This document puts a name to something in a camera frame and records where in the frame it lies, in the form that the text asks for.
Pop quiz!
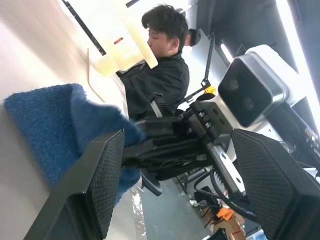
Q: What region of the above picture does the black articulated stand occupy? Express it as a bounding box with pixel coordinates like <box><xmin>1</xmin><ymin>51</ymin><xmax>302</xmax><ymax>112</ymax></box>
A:
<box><xmin>183</xmin><ymin>31</ymin><xmax>218</xmax><ymax>102</ymax></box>

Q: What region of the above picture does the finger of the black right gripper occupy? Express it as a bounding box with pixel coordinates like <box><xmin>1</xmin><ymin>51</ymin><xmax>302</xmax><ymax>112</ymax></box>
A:
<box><xmin>122</xmin><ymin>143</ymin><xmax>213</xmax><ymax>181</ymax></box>
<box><xmin>136</xmin><ymin>119</ymin><xmax>206</xmax><ymax>146</ymax></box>

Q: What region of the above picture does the person in black jacket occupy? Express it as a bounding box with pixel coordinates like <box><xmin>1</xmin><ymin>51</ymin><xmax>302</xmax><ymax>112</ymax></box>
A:
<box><xmin>119</xmin><ymin>4</ymin><xmax>191</xmax><ymax>126</ymax></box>

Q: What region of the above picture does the blue ankle sock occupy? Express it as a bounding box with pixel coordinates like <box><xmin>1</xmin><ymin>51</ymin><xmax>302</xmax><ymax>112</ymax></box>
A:
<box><xmin>2</xmin><ymin>82</ymin><xmax>148</xmax><ymax>211</ymax></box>

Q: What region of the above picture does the white plastic basket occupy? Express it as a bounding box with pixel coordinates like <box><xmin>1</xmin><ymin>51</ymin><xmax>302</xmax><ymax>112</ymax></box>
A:
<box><xmin>61</xmin><ymin>0</ymin><xmax>160</xmax><ymax>76</ymax></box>

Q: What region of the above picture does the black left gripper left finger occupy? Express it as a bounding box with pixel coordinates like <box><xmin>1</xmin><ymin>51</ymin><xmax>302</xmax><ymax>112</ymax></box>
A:
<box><xmin>23</xmin><ymin>128</ymin><xmax>126</xmax><ymax>240</ymax></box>

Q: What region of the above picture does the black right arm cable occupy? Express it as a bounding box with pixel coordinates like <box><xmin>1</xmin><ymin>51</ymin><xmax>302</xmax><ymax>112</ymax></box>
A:
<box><xmin>209</xmin><ymin>169</ymin><xmax>258</xmax><ymax>222</ymax></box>

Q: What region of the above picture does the person with dark hair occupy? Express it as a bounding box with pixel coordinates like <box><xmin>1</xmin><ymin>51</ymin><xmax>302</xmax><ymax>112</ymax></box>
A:
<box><xmin>186</xmin><ymin>28</ymin><xmax>202</xmax><ymax>48</ymax></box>

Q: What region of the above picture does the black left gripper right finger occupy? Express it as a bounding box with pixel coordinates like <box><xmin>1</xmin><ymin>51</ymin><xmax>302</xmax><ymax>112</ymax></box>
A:
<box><xmin>231</xmin><ymin>128</ymin><xmax>320</xmax><ymax>240</ymax></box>

